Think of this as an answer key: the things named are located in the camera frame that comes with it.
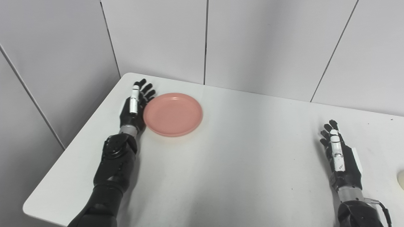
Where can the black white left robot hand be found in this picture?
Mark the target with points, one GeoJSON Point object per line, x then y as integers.
{"type": "Point", "coordinates": [126, 115]}

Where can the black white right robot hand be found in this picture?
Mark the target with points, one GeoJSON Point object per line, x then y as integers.
{"type": "Point", "coordinates": [348, 170]}

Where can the pink round plate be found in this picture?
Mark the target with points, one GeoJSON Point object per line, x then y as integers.
{"type": "Point", "coordinates": [173, 114]}

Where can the cream steamed bun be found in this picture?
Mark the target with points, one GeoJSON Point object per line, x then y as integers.
{"type": "Point", "coordinates": [401, 180]}

